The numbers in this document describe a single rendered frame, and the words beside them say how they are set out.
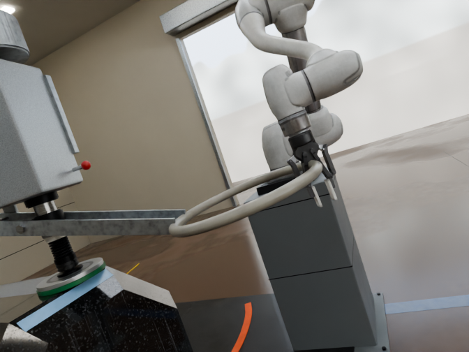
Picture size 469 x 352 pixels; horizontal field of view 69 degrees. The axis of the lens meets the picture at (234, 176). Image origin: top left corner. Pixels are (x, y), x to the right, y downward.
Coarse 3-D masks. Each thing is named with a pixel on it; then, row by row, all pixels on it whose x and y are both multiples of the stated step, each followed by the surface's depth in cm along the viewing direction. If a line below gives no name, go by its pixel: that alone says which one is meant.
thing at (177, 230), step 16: (272, 176) 120; (304, 176) 84; (224, 192) 123; (240, 192) 124; (272, 192) 79; (288, 192) 80; (192, 208) 116; (208, 208) 120; (240, 208) 78; (256, 208) 78; (176, 224) 99; (192, 224) 84; (208, 224) 80; (224, 224) 79
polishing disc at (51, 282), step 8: (88, 264) 116; (96, 264) 112; (80, 272) 108; (88, 272) 108; (48, 280) 112; (56, 280) 109; (64, 280) 105; (72, 280) 105; (40, 288) 105; (48, 288) 104
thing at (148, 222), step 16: (0, 224) 108; (16, 224) 108; (32, 224) 107; (48, 224) 106; (64, 224) 105; (80, 224) 104; (96, 224) 104; (112, 224) 103; (128, 224) 102; (144, 224) 101; (160, 224) 101
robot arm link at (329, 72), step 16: (256, 16) 128; (256, 32) 123; (272, 48) 118; (288, 48) 113; (304, 48) 109; (320, 48) 105; (320, 64) 97; (336, 64) 95; (352, 64) 95; (320, 80) 96; (336, 80) 96; (352, 80) 97; (320, 96) 99
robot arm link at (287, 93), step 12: (276, 72) 98; (288, 72) 99; (300, 72) 99; (264, 84) 101; (276, 84) 98; (288, 84) 98; (300, 84) 97; (276, 96) 99; (288, 96) 98; (300, 96) 98; (312, 96) 99; (276, 108) 100; (288, 108) 99; (300, 108) 100
